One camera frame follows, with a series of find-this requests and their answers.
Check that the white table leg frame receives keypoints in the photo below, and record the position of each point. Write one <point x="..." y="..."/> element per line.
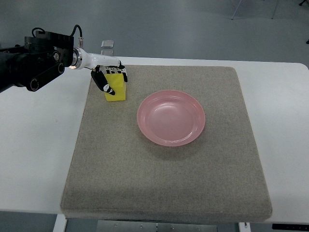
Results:
<point x="126" y="226"/>

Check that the pink plate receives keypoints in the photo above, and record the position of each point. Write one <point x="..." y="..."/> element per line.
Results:
<point x="171" y="118"/>

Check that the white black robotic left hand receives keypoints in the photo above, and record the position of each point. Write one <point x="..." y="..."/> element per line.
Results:
<point x="95" y="62"/>

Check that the yellow cube block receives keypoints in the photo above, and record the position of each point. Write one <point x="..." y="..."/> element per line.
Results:
<point x="117" y="83"/>

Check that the grey chair legs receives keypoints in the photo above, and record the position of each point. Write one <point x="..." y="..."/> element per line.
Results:
<point x="255" y="9"/>

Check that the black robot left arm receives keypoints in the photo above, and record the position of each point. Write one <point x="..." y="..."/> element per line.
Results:
<point x="42" y="58"/>

